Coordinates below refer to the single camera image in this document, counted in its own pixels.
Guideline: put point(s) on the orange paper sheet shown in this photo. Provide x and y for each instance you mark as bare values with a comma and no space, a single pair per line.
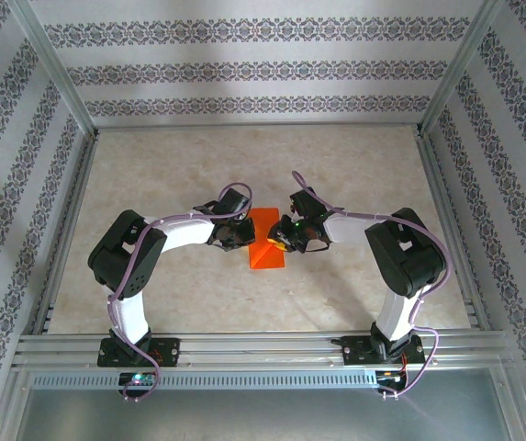
267,259

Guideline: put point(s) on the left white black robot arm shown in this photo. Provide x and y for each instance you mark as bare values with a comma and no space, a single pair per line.
125,257

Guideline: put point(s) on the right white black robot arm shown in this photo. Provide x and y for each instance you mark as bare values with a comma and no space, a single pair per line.
405,257

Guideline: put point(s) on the grey metal sheet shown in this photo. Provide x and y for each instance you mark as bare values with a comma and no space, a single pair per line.
262,418

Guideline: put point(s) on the controller board with green light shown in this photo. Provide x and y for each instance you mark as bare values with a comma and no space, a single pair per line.
136,379

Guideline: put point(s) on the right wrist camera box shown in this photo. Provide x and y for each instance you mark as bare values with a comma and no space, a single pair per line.
306,202

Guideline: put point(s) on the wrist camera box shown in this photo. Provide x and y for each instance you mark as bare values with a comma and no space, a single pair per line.
306,202
230,202

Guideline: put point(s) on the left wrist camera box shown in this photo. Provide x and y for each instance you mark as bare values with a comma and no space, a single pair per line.
230,202

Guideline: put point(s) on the thin aluminium table-edge rail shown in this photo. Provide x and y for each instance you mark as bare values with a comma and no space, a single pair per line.
258,126

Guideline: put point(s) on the long aluminium mounting rail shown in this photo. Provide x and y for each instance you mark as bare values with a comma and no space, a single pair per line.
262,349

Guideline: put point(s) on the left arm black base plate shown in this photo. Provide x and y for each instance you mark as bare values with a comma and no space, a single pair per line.
171,353

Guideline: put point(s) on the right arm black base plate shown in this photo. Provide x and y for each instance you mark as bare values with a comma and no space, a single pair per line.
356,351

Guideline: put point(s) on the aluminium side rail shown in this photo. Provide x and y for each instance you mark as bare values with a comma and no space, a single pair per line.
438,184
75,202

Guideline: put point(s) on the aluminium frame post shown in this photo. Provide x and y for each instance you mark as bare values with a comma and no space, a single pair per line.
461,69
57,69

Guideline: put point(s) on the aluminium frame bar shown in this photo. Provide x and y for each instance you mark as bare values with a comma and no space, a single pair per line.
9,404
513,404

